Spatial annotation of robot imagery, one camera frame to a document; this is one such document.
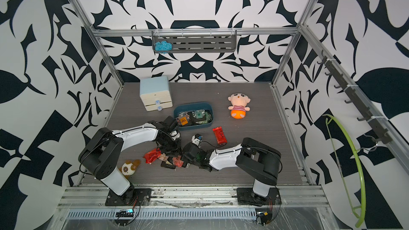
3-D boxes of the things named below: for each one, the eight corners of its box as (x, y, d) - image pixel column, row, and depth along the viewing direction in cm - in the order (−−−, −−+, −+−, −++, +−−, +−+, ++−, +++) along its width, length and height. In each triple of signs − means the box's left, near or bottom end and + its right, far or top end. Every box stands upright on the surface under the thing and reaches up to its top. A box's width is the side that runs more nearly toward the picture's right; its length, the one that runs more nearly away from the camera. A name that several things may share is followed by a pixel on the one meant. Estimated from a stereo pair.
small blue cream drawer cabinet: (147, 114, 106) (139, 98, 93) (146, 96, 116) (139, 79, 103) (173, 108, 108) (169, 92, 96) (170, 91, 118) (166, 75, 106)
